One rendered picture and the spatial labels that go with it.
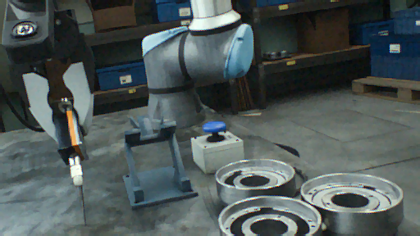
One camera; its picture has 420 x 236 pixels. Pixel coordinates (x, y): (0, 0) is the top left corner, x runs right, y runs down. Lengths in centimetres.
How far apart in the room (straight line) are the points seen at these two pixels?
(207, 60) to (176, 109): 14
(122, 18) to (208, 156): 331
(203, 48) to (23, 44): 58
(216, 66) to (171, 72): 11
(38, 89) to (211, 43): 50
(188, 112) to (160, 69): 12
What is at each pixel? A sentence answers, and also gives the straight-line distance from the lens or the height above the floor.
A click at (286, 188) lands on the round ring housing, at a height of 83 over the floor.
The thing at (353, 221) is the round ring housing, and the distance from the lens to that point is 49.
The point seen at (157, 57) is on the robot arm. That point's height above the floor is 97.
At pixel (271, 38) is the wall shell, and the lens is 498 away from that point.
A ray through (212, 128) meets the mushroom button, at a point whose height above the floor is 87.
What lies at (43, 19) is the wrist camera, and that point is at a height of 108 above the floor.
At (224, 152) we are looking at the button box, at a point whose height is 83.
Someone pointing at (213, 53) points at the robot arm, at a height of 97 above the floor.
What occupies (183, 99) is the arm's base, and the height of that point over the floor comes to 87.
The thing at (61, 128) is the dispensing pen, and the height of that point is 96.
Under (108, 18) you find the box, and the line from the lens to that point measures 393.
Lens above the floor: 106
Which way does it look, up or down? 12 degrees down
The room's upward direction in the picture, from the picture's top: 9 degrees counter-clockwise
